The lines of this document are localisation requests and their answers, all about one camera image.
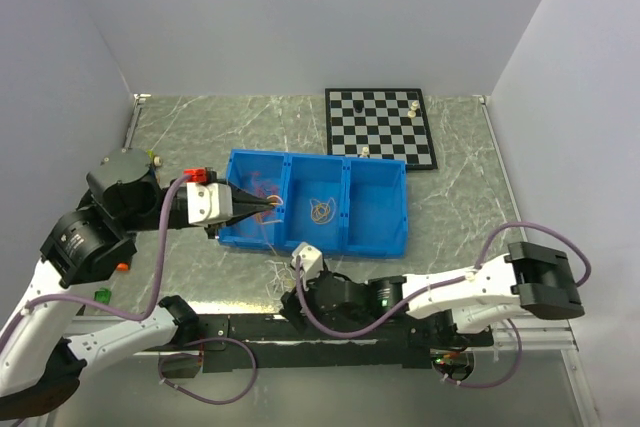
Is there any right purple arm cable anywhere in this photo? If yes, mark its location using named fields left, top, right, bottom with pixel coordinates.
left=294, top=221, right=593, bottom=390

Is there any aluminium rail frame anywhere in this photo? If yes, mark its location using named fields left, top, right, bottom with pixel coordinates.
left=191, top=314, right=575, bottom=350

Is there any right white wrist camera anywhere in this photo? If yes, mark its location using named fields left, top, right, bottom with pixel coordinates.
left=291, top=242, right=324, bottom=277

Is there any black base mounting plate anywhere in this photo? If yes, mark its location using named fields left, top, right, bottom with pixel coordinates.
left=187, top=314, right=494, bottom=373

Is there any yellow cable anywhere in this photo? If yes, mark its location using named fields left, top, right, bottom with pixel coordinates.
left=307, top=195, right=338, bottom=226

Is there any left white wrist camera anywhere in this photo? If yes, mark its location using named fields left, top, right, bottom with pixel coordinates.
left=186, top=182, right=233, bottom=227

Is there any white cable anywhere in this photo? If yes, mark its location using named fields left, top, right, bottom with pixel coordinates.
left=259, top=206, right=301, bottom=301

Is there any white chess piece far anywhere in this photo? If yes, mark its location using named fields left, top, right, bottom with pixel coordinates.
left=407, top=100, right=420, bottom=119

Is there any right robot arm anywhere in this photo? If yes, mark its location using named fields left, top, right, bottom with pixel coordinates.
left=280, top=242, right=585, bottom=346

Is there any black and white chessboard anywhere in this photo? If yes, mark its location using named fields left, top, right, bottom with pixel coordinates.
left=324, top=88, right=438, bottom=170

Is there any green translucent plastic piece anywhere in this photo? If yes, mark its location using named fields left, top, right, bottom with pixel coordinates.
left=94, top=288, right=112, bottom=305

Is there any blue three-compartment plastic bin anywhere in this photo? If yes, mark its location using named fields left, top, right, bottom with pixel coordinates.
left=218, top=150, right=409, bottom=259

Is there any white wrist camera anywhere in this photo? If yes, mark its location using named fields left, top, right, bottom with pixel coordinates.
left=186, top=182, right=233, bottom=227
left=291, top=242, right=324, bottom=277

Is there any colourful toy block car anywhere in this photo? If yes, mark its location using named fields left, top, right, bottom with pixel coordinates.
left=146, top=149, right=163, bottom=170

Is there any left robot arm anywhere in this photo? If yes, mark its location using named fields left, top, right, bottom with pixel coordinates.
left=1, top=148, right=274, bottom=422

